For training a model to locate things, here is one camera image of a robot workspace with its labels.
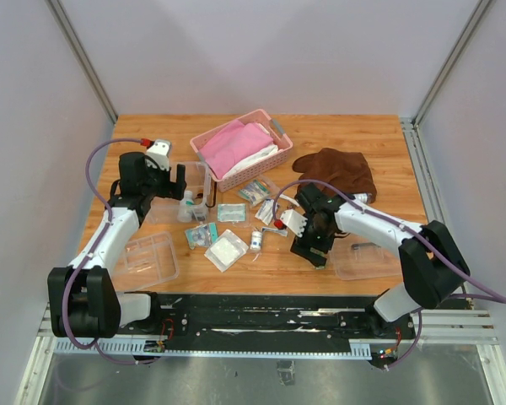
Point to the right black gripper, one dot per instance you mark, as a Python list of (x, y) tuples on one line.
[(325, 246)]

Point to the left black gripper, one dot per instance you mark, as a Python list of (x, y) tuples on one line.
[(167, 191)]

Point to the white medicine bottle green label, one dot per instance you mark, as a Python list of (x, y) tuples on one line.
[(187, 208)]

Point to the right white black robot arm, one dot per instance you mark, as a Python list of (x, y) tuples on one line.
[(432, 266)]

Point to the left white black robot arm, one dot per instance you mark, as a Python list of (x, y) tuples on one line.
[(82, 298)]

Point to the clear plastic medicine box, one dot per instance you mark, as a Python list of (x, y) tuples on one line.
[(198, 179)]

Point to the clear box lid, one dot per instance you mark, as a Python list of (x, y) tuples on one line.
[(355, 258)]

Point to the thin white sachet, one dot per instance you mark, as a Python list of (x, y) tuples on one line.
[(281, 232)]

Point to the teal plaster packet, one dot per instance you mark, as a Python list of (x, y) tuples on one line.
[(202, 235)]

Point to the small bandage roll packet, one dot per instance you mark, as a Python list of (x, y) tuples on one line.
[(256, 240)]

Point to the white swab packets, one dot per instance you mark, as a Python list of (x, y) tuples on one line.
[(265, 212)]

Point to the white cotton swab wrapper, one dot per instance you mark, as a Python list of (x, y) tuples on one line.
[(289, 200)]

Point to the pink folded cloth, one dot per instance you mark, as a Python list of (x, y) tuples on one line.
[(232, 144)]

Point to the green white bandage packet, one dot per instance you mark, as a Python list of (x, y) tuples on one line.
[(257, 191)]

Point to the white blue pill bottle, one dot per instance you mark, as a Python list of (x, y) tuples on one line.
[(363, 197)]

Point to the white gauze pad packet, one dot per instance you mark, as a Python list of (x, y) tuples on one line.
[(226, 250)]

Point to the clear divided tray insert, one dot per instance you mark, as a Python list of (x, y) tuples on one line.
[(146, 263)]

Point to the brown towel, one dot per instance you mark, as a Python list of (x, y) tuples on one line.
[(347, 171)]

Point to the white folded cloth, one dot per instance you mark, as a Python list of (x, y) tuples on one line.
[(252, 159)]

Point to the pink plastic basket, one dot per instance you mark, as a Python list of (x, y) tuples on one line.
[(280, 138)]

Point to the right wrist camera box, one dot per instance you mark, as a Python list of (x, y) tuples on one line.
[(294, 221)]

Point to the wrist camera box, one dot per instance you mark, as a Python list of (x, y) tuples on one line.
[(157, 155), (294, 221)]

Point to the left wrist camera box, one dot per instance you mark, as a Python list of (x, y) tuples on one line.
[(157, 155)]

